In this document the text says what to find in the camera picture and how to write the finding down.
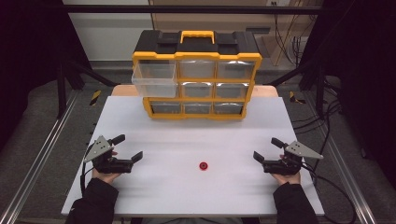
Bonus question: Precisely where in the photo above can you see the black curtain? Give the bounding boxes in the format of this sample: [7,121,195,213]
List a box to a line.
[0,0,92,152]
[298,0,396,189]

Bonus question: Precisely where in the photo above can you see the black metal stand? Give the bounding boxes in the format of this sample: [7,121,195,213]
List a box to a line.
[56,60,120,119]
[266,58,327,119]

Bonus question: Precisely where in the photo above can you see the black horizontal bar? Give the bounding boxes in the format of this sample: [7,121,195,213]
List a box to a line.
[61,4,325,15]

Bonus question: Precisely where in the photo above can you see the bundle of black floor cables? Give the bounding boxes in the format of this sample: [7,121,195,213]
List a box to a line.
[291,76,344,174]

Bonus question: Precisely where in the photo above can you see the set of small closed bins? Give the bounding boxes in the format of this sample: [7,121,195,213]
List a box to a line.
[150,59,256,116]

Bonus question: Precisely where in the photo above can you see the yellow black striped tape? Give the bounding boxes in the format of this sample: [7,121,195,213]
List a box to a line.
[89,90,103,107]
[289,91,307,105]

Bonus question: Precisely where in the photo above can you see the aluminium rail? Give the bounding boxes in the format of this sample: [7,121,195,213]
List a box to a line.
[0,89,81,224]
[325,134,378,224]

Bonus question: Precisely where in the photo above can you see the hand-held gripper black cable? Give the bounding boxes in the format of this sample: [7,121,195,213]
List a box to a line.
[79,143,95,196]
[299,162,358,224]

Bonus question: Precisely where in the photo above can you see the clear plastic drawer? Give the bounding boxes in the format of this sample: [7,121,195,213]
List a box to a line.
[131,59,178,99]

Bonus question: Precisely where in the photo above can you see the person's left hand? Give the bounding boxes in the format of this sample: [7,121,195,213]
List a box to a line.
[91,150,122,185]

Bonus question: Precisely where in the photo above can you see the yellow black organizer cabinet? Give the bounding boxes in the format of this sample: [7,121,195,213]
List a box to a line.
[132,29,263,121]

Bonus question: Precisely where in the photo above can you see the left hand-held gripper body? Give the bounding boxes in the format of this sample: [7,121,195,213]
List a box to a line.
[83,134,134,175]

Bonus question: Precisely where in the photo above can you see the hanging black cables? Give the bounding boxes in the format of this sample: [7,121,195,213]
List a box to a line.
[272,1,310,67]

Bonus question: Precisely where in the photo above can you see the right hand-held gripper black cable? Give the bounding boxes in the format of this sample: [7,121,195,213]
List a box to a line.
[299,162,358,224]

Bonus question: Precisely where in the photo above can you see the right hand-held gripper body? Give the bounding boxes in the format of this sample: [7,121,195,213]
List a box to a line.
[262,140,324,176]

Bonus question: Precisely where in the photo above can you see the person's right hand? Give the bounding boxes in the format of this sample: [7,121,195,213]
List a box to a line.
[270,153,303,187]

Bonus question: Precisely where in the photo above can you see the left hand-held gripper black cable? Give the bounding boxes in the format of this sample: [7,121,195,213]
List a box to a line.
[79,143,95,196]

